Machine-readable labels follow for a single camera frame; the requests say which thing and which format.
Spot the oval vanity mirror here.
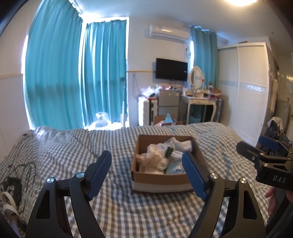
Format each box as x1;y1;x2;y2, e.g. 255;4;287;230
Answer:
188;66;205;91

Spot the wide teal curtain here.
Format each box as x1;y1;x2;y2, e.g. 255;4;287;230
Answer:
23;0;84;129

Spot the white hanging garment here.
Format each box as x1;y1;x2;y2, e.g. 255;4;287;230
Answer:
268;69;278;114

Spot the white air conditioner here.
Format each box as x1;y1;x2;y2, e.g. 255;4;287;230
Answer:
149;25;190;42

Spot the white louvred wardrobe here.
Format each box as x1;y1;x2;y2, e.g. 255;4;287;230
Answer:
217;42;274;138

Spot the dark printed bag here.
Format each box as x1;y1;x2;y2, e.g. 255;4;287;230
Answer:
267;117;286;140

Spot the white dressing table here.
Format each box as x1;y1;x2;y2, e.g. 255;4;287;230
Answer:
180;95;220;123

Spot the teal curtain beside wardrobe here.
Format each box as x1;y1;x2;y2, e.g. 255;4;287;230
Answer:
190;25;218;85

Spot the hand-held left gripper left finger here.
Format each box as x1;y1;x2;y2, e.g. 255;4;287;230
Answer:
25;150;112;238

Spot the narrow teal curtain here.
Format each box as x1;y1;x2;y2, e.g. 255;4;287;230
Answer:
80;19;127;127

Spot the tissue pack with navy label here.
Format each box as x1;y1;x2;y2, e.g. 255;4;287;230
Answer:
166;159;186;175

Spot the air conditioner power cable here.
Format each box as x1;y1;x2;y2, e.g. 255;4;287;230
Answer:
184;41;193;57

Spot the small brown cardboard box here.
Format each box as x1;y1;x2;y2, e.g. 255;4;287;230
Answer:
153;115;183;126

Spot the white suitcase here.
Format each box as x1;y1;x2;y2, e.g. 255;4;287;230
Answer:
138;97;159;126

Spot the silver mini fridge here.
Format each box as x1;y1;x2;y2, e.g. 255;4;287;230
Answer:
158;89;180;116

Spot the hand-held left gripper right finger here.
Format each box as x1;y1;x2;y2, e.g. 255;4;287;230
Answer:
182;151;267;238

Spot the grey checked bed blanket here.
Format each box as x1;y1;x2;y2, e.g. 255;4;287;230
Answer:
0;122;275;238

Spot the black cable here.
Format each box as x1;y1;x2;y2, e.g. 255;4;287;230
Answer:
7;162;37;213

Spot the black wall television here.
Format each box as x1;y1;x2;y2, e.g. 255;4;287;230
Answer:
156;58;188;81

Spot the crumpled clear plastic bag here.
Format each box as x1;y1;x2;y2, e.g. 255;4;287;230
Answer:
141;87;158;99

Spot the cream cloth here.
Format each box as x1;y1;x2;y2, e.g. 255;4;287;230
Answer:
137;144;170;170

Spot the person's right hand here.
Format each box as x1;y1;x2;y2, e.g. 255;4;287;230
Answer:
265;186;278;215

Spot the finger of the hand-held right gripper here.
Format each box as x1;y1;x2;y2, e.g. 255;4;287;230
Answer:
258;135;293;158
236;140;289;166

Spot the white sock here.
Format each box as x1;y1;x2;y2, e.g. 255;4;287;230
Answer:
164;137;192;159

